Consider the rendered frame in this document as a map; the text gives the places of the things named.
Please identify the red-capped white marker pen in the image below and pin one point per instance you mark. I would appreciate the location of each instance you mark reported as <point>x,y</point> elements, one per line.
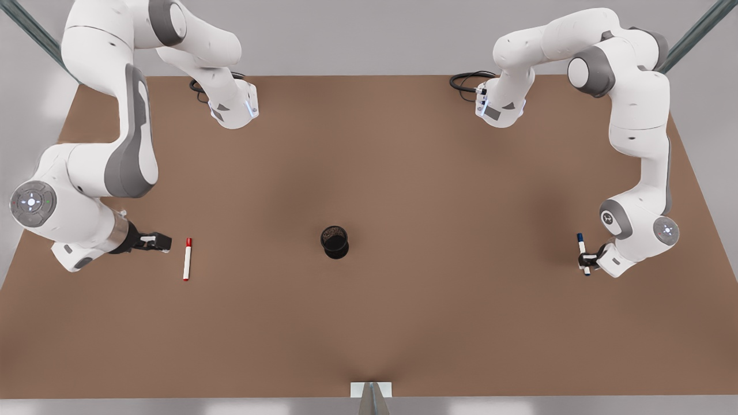
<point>187,260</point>

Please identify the silver frame post with foot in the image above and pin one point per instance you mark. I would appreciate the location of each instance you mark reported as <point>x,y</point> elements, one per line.
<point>372,399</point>

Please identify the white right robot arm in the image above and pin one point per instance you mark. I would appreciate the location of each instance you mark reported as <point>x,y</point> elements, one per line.
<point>86,167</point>

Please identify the black mesh pen cup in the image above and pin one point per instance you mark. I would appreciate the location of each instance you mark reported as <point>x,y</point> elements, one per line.
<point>335,242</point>

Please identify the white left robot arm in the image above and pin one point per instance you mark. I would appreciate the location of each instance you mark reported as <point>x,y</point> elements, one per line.
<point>640,115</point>

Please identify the blue-capped white marker pen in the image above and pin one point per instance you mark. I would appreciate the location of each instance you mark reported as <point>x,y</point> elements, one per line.
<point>582,246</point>

